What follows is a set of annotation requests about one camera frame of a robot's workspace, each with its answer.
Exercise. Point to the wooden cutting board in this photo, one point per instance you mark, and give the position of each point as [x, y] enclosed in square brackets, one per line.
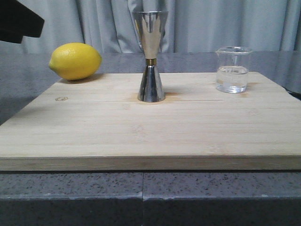
[99, 124]

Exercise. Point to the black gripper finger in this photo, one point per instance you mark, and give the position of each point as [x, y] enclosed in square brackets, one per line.
[17, 21]

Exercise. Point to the steel double jigger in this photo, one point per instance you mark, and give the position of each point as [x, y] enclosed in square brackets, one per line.
[150, 28]

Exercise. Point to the grey curtain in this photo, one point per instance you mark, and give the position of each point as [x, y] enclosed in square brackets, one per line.
[192, 25]

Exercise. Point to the clear glass beaker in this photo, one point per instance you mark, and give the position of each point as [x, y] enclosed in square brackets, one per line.
[233, 69]

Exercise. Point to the yellow lemon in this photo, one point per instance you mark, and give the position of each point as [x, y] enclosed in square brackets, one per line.
[75, 61]

